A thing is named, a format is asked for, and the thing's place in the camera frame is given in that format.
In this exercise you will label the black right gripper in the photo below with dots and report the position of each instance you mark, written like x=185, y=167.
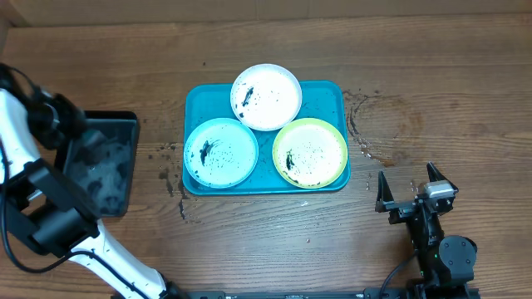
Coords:
x=410, y=206

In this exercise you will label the white plate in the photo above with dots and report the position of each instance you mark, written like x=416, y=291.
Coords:
x=266, y=97

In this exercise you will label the light blue plate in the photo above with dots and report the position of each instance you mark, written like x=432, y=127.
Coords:
x=221, y=153

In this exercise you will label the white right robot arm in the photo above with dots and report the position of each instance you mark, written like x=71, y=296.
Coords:
x=446, y=262

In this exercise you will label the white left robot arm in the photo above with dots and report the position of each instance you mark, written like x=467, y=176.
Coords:
x=47, y=211

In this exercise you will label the yellow-green dirty plate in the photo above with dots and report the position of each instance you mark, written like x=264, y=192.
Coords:
x=310, y=153

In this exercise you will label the blue plastic tray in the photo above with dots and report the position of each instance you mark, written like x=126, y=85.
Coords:
x=321, y=99

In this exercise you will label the black water basin tray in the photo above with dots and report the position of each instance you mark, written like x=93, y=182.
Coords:
x=106, y=176

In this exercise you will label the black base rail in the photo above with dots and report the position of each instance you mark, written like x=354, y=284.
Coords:
x=368, y=293

